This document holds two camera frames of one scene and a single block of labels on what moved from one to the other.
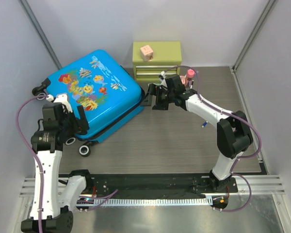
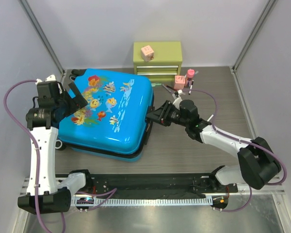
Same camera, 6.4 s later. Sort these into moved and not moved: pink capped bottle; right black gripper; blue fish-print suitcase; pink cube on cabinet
Moved: blue fish-print suitcase; right black gripper
Not moved: pink capped bottle; pink cube on cabinet
